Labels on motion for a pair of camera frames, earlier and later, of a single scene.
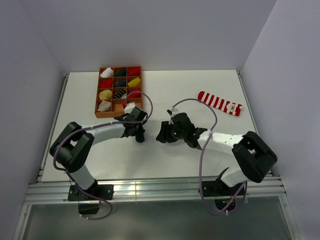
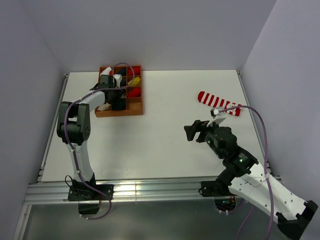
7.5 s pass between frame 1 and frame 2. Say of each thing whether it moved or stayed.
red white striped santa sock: stayed
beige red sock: stayed
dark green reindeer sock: moved
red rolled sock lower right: stayed
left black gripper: moved
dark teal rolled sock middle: stayed
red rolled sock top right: stayed
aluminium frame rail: stayed
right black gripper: moved
